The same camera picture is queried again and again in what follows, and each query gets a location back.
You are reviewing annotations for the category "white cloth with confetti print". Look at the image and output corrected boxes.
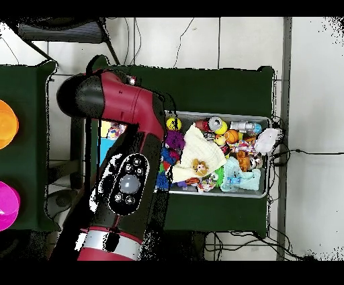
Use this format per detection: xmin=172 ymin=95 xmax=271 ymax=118
xmin=107 ymin=122 xmax=127 ymax=140

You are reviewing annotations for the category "silver mesh bin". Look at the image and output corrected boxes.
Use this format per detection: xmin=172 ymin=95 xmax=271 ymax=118
xmin=154 ymin=110 xmax=271 ymax=199

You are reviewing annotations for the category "wooden box with three holes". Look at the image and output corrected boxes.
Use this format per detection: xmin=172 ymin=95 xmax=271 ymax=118
xmin=97 ymin=119 xmax=128 ymax=167

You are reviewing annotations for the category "purple spiky ball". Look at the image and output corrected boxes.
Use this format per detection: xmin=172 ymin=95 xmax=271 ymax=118
xmin=164 ymin=130 xmax=186 ymax=150

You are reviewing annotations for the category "yellow ball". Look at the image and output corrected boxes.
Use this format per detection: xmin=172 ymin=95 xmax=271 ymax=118
xmin=165 ymin=117 xmax=183 ymax=132

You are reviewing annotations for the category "cream waffle cloth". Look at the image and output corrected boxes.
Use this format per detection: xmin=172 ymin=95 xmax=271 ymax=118
xmin=171 ymin=123 xmax=228 ymax=184

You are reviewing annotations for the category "brown monkey plush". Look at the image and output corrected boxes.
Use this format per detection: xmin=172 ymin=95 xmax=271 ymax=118
xmin=191 ymin=158 xmax=210 ymax=177

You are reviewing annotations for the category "black soda can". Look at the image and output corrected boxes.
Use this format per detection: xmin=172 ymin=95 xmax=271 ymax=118
xmin=208 ymin=116 xmax=224 ymax=131

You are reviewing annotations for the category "orange toy basketball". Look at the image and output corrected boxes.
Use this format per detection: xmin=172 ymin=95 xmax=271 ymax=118
xmin=223 ymin=129 xmax=240 ymax=145

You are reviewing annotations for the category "dark green table cloth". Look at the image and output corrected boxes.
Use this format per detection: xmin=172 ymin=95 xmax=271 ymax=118
xmin=85 ymin=54 xmax=275 ymax=237
xmin=0 ymin=60 xmax=61 ymax=233

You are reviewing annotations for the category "cloth with coloured dots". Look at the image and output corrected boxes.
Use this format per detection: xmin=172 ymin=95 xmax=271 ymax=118
xmin=228 ymin=139 xmax=259 ymax=157

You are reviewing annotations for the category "mint green cloth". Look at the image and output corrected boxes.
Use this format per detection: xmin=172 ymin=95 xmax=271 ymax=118
xmin=220 ymin=156 xmax=262 ymax=192

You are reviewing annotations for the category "black panel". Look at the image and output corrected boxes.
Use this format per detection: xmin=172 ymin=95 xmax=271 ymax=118
xmin=70 ymin=118 xmax=85 ymax=189

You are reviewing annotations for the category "black mesh chair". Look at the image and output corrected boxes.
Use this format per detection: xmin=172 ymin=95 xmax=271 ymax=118
xmin=5 ymin=17 xmax=121 ymax=66

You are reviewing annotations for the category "orange bowl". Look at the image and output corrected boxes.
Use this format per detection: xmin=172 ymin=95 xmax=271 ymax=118
xmin=0 ymin=99 xmax=20 ymax=150

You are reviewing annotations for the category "pink bowl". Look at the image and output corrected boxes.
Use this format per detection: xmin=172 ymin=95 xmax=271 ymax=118
xmin=0 ymin=181 xmax=22 ymax=232

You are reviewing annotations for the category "black cable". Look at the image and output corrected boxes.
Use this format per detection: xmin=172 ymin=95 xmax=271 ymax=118
xmin=271 ymin=148 xmax=344 ymax=159

